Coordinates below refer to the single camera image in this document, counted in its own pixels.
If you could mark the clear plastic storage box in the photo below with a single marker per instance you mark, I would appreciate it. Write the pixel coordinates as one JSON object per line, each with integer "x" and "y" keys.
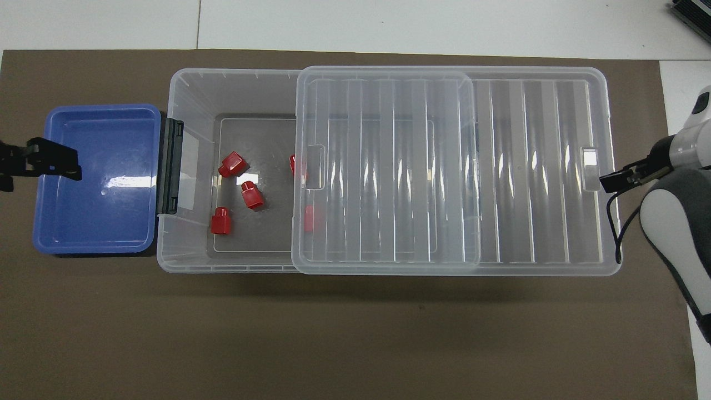
{"x": 261, "y": 236}

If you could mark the clear ribbed box lid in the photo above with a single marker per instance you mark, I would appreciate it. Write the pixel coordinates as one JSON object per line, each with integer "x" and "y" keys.
{"x": 555, "y": 166}

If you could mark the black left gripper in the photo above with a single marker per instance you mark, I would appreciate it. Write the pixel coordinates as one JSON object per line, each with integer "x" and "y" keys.
{"x": 14, "y": 160}

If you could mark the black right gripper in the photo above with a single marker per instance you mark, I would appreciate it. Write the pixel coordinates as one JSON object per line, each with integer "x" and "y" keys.
{"x": 661, "y": 153}

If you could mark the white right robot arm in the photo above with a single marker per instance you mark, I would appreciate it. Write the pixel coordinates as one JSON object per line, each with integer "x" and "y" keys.
{"x": 680, "y": 233}

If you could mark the dark finned metal device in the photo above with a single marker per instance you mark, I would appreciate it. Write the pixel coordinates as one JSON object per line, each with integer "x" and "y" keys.
{"x": 693, "y": 14}

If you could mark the blue plastic tray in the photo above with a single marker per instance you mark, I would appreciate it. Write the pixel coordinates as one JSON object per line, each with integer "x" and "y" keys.
{"x": 94, "y": 216}

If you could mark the brown paper table mat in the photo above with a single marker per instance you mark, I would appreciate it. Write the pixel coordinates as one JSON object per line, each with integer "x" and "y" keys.
{"x": 333, "y": 339}

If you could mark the red block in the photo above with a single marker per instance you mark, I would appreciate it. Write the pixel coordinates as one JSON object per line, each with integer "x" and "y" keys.
{"x": 220, "y": 222}
{"x": 253, "y": 196}
{"x": 232, "y": 164}
{"x": 292, "y": 164}
{"x": 312, "y": 219}

